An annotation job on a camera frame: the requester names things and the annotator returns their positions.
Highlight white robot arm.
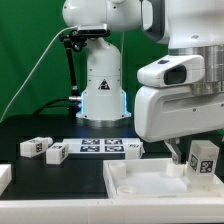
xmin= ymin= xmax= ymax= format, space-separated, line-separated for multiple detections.
xmin=62 ymin=0 xmax=224 ymax=142

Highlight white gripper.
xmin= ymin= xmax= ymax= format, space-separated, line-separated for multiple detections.
xmin=134 ymin=86 xmax=224 ymax=165

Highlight white square tabletop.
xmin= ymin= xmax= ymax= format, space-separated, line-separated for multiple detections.
xmin=103 ymin=158 xmax=224 ymax=199

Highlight black cable bundle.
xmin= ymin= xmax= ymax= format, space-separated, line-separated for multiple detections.
xmin=33 ymin=95 xmax=83 ymax=116

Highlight white camera cable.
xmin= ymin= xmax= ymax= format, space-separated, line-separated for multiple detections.
xmin=0 ymin=26 xmax=80 ymax=124

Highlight black camera on stand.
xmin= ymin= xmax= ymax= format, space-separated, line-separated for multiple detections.
xmin=59 ymin=24 xmax=110 ymax=115

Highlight white base tag plate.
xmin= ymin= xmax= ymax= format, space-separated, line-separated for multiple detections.
xmin=63 ymin=138 xmax=130 ymax=154

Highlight white U-shaped obstacle fence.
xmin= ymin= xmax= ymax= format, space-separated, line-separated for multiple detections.
xmin=0 ymin=165 xmax=224 ymax=224

